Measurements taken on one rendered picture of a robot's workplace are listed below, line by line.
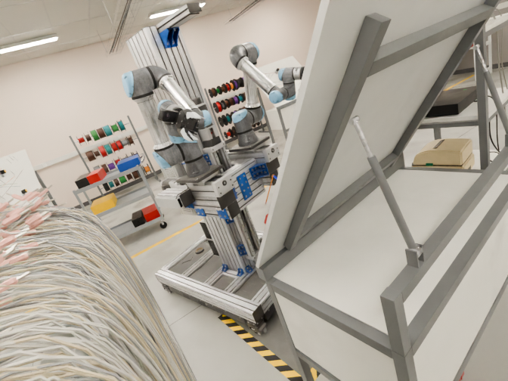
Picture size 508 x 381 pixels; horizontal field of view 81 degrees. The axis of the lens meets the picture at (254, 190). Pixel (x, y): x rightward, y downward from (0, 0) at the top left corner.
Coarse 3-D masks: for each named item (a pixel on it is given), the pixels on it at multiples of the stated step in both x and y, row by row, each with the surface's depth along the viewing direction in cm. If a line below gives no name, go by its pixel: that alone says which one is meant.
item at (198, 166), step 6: (186, 162) 178; (192, 162) 176; (198, 162) 177; (204, 162) 180; (186, 168) 181; (192, 168) 177; (198, 168) 177; (204, 168) 179; (210, 168) 184; (192, 174) 178; (198, 174) 177
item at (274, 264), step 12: (396, 168) 182; (372, 180) 167; (360, 192) 161; (348, 204) 156; (336, 216) 151; (312, 228) 141; (324, 228) 146; (300, 240) 137; (312, 240) 142; (288, 252) 133; (300, 252) 138; (264, 264) 128; (276, 264) 129; (264, 276) 126
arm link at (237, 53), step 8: (232, 48) 187; (240, 48) 186; (232, 56) 185; (240, 56) 183; (240, 64) 184; (248, 64) 183; (248, 72) 183; (256, 72) 182; (256, 80) 182; (264, 80) 180; (264, 88) 182; (272, 88) 179; (280, 88) 181; (272, 96) 178; (280, 96) 178
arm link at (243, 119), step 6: (234, 114) 208; (240, 114) 204; (246, 114) 206; (252, 114) 211; (234, 120) 206; (240, 120) 205; (246, 120) 206; (252, 120) 211; (234, 126) 211; (240, 126) 206; (246, 126) 207
